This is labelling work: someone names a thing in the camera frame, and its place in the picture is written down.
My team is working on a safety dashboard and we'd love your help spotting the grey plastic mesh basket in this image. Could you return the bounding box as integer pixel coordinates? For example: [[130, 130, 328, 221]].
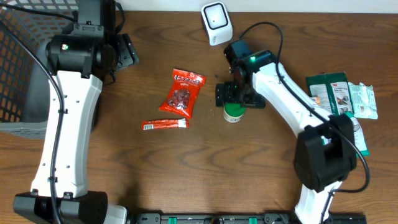
[[1, 0, 78, 139]]

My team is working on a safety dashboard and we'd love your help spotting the small orange packet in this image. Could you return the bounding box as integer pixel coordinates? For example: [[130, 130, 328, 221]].
[[310, 96, 321, 107]]

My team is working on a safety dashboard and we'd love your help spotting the red snack bag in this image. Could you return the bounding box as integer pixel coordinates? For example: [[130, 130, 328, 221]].
[[159, 68, 206, 119]]

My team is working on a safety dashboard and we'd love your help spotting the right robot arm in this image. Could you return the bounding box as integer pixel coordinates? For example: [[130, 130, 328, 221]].
[[216, 48, 357, 223]]

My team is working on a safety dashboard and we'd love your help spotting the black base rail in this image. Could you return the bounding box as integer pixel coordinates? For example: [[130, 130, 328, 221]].
[[133, 212, 368, 224]]

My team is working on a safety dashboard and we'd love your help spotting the green 3M product package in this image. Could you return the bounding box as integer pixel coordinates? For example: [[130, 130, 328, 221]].
[[306, 72, 370, 156]]

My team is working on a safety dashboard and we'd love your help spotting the white barcode scanner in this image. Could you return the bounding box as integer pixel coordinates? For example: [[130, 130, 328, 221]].
[[201, 1, 233, 46]]

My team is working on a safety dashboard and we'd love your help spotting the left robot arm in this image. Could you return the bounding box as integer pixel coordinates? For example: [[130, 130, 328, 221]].
[[14, 34, 139, 223]]

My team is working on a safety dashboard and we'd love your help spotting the teal tissue packet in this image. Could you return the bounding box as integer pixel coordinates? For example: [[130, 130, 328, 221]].
[[348, 82, 378, 119]]

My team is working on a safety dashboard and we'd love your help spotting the red stick packet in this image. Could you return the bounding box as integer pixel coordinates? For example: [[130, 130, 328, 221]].
[[142, 118, 189, 131]]

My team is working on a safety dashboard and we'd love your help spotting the green-lid seasoning jar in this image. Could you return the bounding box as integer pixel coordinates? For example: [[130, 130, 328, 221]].
[[223, 103, 246, 123]]

